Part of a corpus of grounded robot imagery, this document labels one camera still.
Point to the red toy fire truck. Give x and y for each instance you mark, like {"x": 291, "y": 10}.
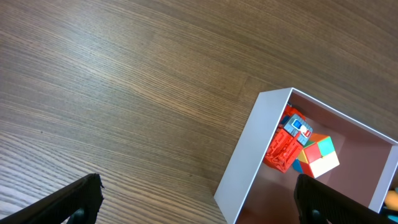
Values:
{"x": 290, "y": 137}

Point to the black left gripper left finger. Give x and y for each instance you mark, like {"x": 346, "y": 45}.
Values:
{"x": 78, "y": 202}

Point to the colourful puzzle cube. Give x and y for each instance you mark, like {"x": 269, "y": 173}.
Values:
{"x": 317, "y": 157}

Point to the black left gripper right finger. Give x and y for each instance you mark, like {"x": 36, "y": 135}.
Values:
{"x": 319, "y": 203}

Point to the yellow duck toy blue hat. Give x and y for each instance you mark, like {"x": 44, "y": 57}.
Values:
{"x": 389, "y": 208}

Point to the white box pink interior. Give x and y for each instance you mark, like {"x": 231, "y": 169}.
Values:
{"x": 251, "y": 192}

